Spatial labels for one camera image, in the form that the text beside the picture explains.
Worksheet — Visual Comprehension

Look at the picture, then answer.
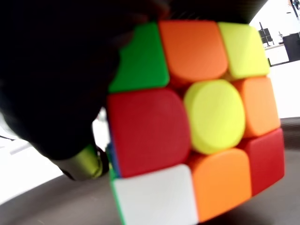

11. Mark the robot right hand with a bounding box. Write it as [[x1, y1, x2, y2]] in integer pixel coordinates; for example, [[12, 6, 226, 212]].
[[0, 0, 268, 181]]

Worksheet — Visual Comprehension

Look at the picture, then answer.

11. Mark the black cabinet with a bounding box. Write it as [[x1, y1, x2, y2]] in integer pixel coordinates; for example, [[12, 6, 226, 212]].
[[282, 34, 300, 63]]

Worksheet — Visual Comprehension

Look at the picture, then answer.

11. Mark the multicoloured Rubik's cube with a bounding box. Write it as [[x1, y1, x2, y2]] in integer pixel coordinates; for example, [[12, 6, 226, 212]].
[[106, 20, 285, 225]]

